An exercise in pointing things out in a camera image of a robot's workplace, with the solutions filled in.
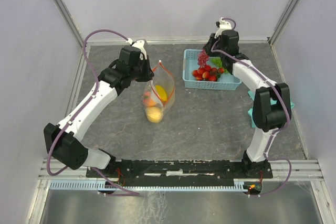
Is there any purple grape bunch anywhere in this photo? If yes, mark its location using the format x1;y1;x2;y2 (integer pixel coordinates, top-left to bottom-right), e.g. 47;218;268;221
197;49;209;68

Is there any green grape bunch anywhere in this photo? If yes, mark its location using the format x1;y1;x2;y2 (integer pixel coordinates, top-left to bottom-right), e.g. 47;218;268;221
211;57;223;69

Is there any clear zip top bag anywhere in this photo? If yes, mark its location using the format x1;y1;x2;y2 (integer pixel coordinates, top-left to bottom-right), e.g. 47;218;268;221
142;60;176;123

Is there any orange peach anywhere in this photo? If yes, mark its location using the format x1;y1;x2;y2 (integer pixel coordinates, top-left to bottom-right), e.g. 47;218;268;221
142;91;156;107

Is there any yellow star fruit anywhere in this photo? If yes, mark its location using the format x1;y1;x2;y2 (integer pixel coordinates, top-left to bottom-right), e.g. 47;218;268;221
155;85;168;102

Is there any yellow pear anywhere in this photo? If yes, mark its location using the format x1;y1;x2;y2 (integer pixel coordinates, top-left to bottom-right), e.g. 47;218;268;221
145;106;163;123

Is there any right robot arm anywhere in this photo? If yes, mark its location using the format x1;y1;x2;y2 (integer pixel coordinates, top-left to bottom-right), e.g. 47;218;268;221
203;30;291;177

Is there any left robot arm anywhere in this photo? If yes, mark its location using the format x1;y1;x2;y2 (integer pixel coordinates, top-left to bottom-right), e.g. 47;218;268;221
44;40;154;177

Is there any light blue plastic basket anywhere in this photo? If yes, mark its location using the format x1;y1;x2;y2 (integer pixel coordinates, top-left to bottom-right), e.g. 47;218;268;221
183;49;241;90

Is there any teal cloth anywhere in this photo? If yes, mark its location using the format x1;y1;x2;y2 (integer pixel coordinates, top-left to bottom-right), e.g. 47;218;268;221
248;87;292;132

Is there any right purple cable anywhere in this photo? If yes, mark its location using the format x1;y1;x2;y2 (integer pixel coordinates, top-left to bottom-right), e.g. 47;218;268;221
211;17;292;196

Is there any purple cable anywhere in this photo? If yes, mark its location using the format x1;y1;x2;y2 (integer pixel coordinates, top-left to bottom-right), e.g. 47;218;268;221
46;28;140;197
211;17;292;196

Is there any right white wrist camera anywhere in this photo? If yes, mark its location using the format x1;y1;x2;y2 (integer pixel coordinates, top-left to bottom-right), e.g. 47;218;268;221
214;17;236;38

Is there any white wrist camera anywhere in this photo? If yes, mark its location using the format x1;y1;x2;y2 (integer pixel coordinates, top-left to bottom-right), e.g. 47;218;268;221
126;38;148;60
214;17;236;38

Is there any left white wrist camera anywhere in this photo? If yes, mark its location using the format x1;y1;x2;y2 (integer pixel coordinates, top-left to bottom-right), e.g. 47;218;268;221
126;38;148;60

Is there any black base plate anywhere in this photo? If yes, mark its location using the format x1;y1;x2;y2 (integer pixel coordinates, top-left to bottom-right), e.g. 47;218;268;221
101;159;273;187

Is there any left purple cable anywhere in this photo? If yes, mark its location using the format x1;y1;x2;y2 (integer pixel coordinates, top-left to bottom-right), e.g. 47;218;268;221
46;28;140;197

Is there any light blue cable duct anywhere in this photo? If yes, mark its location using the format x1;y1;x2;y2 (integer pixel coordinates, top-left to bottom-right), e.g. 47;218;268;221
49;179;255;193

